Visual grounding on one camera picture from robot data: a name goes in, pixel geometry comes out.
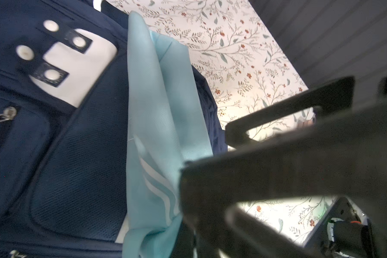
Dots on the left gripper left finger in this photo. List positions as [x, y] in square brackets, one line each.
[326, 99]

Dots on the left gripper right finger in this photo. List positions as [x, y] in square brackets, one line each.
[344, 155]

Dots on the light blue cloth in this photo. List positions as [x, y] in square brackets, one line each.
[166, 128]

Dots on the navy blue student backpack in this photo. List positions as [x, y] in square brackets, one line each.
[64, 106]

